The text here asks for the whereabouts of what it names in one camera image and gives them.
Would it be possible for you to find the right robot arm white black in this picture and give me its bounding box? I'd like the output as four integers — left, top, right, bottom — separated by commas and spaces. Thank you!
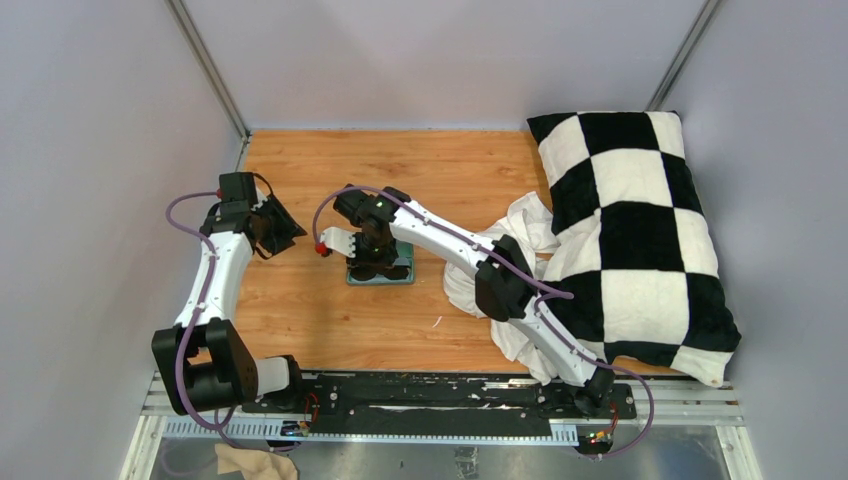
313, 185, 615, 418

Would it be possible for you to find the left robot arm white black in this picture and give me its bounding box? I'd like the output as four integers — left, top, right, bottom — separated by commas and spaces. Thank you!
151, 172, 307, 416

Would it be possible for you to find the white crumpled cloth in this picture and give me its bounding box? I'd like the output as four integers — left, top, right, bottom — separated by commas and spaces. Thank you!
443, 192, 560, 385

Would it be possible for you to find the beige crumpled cloth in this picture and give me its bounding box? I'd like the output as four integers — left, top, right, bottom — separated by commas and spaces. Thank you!
215, 443, 299, 480

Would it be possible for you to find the black white checkered pillow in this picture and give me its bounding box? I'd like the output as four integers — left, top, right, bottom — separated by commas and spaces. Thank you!
527, 111, 741, 387

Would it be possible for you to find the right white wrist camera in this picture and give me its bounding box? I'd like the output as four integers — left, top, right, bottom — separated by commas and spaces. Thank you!
316, 227, 357, 258

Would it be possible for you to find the black metal base rail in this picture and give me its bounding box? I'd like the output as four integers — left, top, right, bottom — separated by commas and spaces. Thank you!
142, 370, 744, 453

